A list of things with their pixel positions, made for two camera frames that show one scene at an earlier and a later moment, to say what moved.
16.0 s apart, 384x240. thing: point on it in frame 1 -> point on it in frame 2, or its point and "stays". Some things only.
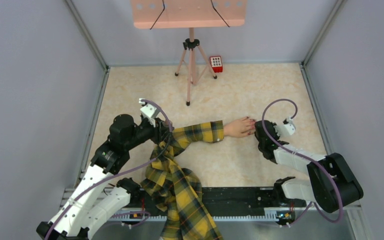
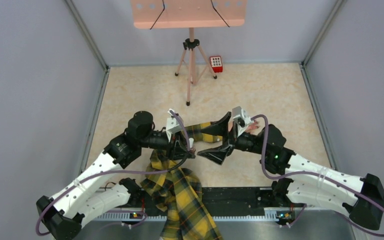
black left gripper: x=160 y=132 -> x=178 y=148
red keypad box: x=216 y=63 stays
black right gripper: x=274 y=131 -> x=218 y=154
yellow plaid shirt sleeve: x=176 y=191 stays
